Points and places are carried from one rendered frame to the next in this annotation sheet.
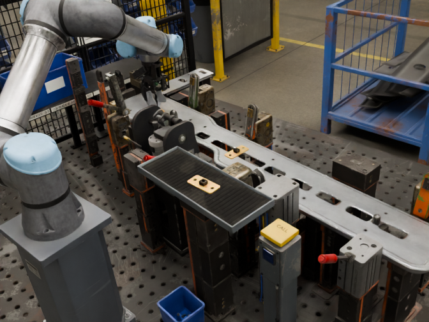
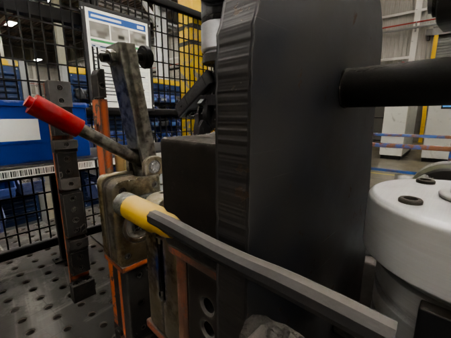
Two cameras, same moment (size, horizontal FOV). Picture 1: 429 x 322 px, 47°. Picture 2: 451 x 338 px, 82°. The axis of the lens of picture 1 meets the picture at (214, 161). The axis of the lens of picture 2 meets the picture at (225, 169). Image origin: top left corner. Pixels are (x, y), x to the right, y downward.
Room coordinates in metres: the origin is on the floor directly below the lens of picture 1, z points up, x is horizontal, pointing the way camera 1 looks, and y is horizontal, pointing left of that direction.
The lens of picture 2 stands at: (1.29, 0.26, 1.13)
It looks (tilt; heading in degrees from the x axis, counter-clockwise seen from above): 12 degrees down; 353
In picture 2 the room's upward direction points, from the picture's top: straight up
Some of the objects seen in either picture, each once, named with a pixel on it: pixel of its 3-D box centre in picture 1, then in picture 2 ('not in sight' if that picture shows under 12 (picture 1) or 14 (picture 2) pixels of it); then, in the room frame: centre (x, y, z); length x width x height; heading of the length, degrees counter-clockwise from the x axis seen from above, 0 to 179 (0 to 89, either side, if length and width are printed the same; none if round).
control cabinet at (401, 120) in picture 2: not in sight; (401, 112); (8.31, -5.81, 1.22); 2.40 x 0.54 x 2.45; 132
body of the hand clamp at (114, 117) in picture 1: (126, 154); (137, 288); (1.65, 0.35, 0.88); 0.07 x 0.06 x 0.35; 129
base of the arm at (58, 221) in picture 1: (49, 206); not in sight; (0.98, 0.42, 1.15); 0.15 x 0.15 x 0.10
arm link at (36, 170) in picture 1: (34, 165); not in sight; (0.98, 0.42, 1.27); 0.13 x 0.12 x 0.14; 64
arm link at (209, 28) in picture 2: (150, 53); (226, 43); (1.74, 0.20, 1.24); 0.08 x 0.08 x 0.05
